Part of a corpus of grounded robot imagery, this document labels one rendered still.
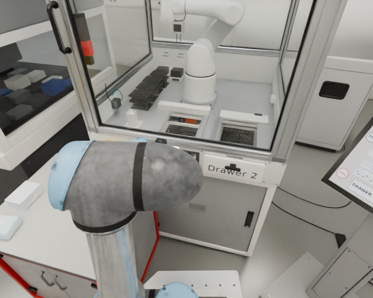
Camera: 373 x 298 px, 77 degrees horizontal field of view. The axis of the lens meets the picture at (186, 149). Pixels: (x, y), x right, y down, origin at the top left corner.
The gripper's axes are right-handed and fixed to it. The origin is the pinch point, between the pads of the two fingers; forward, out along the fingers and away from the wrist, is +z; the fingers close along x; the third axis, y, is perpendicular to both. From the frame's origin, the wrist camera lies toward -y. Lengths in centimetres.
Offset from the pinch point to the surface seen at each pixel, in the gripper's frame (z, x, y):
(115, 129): 0.3, -29.6, -13.3
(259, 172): 8.2, 44.2, -5.8
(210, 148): 2.4, 19.8, -12.1
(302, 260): 84, 90, 34
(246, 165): 5.4, 37.6, -7.7
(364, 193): -9, 80, -1
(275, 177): 11, 52, -6
